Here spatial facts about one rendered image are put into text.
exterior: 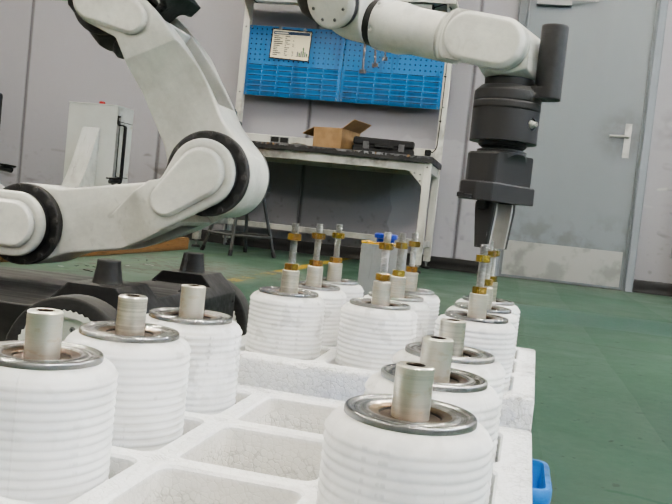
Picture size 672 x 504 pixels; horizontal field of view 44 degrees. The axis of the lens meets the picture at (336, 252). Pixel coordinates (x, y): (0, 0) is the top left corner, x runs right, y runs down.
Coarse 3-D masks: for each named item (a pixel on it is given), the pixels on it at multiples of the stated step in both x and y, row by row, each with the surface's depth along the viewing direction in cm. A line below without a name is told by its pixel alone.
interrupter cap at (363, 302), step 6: (354, 300) 102; (360, 300) 102; (366, 300) 103; (366, 306) 98; (372, 306) 98; (378, 306) 98; (384, 306) 98; (390, 306) 98; (396, 306) 100; (402, 306) 101; (408, 306) 100
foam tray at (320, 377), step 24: (240, 360) 98; (264, 360) 97; (288, 360) 97; (312, 360) 99; (528, 360) 116; (240, 384) 98; (264, 384) 97; (288, 384) 97; (312, 384) 96; (336, 384) 95; (360, 384) 95; (528, 384) 98; (504, 408) 91; (528, 408) 90
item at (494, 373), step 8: (400, 352) 70; (392, 360) 70; (400, 360) 68; (408, 360) 67; (416, 360) 67; (496, 360) 70; (456, 368) 66; (464, 368) 66; (472, 368) 66; (480, 368) 66; (488, 368) 67; (496, 368) 67; (488, 376) 66; (496, 376) 67; (504, 376) 68; (488, 384) 66; (496, 384) 67; (496, 440) 69; (496, 448) 69
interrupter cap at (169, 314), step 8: (152, 312) 73; (160, 312) 74; (168, 312) 76; (176, 312) 76; (208, 312) 78; (216, 312) 78; (168, 320) 72; (176, 320) 72; (184, 320) 71; (192, 320) 72; (200, 320) 72; (208, 320) 72; (216, 320) 73; (224, 320) 73
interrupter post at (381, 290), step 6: (378, 282) 101; (384, 282) 101; (390, 282) 101; (378, 288) 101; (384, 288) 101; (390, 288) 101; (372, 294) 101; (378, 294) 101; (384, 294) 101; (372, 300) 101; (378, 300) 101; (384, 300) 101
